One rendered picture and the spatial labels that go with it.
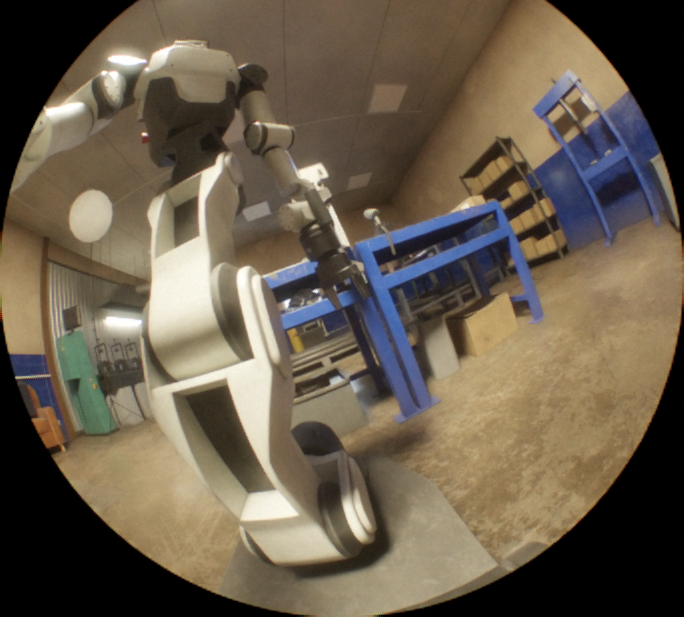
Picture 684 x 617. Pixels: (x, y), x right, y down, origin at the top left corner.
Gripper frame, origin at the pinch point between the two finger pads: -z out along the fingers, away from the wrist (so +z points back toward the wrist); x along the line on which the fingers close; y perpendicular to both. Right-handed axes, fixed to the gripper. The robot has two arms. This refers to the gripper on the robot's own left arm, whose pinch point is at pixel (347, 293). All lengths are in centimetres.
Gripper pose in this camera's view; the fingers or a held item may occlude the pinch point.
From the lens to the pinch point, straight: 58.1
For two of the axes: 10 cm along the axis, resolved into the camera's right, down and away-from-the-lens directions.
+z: -4.8, -8.8, 0.1
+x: 6.4, -3.5, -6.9
